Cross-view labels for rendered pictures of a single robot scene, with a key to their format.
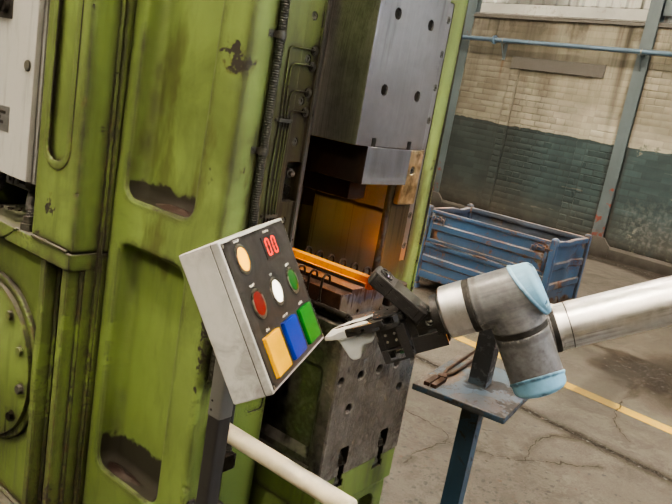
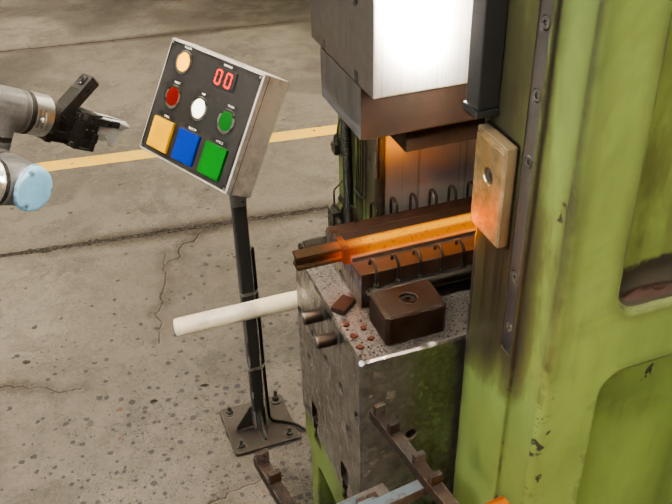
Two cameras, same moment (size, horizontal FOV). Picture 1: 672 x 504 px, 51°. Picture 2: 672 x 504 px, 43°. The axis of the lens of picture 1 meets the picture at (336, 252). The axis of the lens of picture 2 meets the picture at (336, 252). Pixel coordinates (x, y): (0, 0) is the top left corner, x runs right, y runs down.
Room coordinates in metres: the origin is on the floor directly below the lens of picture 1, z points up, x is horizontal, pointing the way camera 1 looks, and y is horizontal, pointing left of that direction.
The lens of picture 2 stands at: (2.57, -1.25, 1.92)
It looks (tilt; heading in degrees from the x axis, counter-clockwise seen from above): 34 degrees down; 124
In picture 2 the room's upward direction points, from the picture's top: 1 degrees counter-clockwise
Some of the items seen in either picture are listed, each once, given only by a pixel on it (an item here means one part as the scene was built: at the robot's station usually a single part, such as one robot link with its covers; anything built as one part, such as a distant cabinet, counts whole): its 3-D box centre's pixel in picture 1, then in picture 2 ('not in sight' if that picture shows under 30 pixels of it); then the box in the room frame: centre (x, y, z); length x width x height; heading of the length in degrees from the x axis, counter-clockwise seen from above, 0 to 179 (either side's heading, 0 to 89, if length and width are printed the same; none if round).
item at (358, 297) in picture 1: (305, 276); (439, 240); (1.94, 0.07, 0.96); 0.42 x 0.20 x 0.09; 53
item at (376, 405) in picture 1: (300, 357); (448, 354); (1.99, 0.05, 0.69); 0.56 x 0.38 x 0.45; 53
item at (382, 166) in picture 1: (326, 151); (449, 73); (1.94, 0.07, 1.32); 0.42 x 0.20 x 0.10; 53
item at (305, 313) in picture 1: (306, 323); (213, 161); (1.39, 0.03, 1.01); 0.07 x 0.05 x 0.07; 168
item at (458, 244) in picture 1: (499, 260); not in sight; (5.80, -1.37, 0.36); 1.20 x 0.80 x 0.72; 52
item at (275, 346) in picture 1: (275, 353); (162, 134); (1.19, 0.08, 1.01); 0.07 x 0.05 x 0.07; 168
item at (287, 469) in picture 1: (279, 464); (262, 307); (1.48, 0.04, 0.62); 0.44 x 0.05 x 0.05; 53
